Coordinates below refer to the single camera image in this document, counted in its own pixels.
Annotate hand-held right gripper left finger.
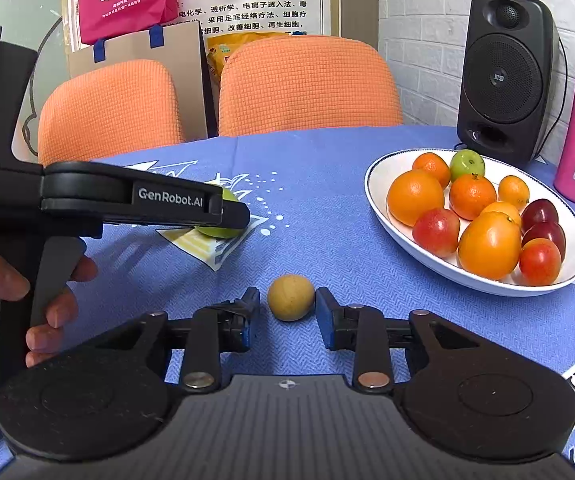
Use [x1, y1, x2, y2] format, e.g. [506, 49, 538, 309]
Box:
[94, 286, 263, 393]

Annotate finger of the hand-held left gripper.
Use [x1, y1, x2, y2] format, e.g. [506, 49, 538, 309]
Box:
[131, 169, 251, 232]

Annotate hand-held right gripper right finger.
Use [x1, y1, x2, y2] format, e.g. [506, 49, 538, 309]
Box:
[315, 287, 481, 393]

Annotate tan longan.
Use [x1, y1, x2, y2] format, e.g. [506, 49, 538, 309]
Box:
[267, 274, 315, 322]

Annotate green apple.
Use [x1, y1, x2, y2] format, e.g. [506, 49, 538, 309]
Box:
[194, 185, 242, 240]
[450, 149, 485, 183]

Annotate red apple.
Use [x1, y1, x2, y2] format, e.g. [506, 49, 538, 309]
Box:
[519, 238, 563, 287]
[412, 208, 462, 259]

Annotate white plate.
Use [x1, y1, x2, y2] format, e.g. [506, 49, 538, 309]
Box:
[365, 148, 575, 297]

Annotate large orange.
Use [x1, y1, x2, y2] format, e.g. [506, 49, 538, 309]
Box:
[458, 211, 523, 282]
[386, 170, 445, 227]

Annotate tangerine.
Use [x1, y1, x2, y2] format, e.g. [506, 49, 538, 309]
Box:
[411, 152, 451, 190]
[449, 172, 498, 221]

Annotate medium orange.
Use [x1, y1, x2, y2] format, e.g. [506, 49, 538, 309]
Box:
[480, 201, 523, 226]

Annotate small round orange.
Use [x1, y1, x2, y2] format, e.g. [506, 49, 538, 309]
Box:
[497, 175, 531, 211]

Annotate dark red plum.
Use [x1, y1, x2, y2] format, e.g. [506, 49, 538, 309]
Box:
[521, 198, 559, 233]
[521, 221, 567, 261]

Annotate blue printed tablecloth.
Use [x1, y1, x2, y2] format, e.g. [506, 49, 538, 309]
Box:
[0, 126, 575, 480]

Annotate orange fabric chair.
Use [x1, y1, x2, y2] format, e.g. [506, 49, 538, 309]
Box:
[37, 59, 185, 166]
[218, 35, 404, 137]

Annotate beige paper sheet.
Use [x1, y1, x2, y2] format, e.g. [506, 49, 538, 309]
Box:
[66, 0, 84, 53]

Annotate magenta cloth bag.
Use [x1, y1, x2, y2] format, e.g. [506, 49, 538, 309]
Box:
[77, 0, 178, 47]

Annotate yellow plastic bag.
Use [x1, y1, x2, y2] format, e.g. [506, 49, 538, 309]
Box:
[206, 30, 308, 93]

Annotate black speaker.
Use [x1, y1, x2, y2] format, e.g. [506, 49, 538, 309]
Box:
[456, 0, 561, 165]

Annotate brown paper bag blue handles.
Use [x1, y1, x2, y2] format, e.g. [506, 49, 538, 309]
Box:
[67, 21, 218, 141]

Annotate black microphone cable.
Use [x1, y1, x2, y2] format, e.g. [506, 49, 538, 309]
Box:
[537, 30, 569, 161]

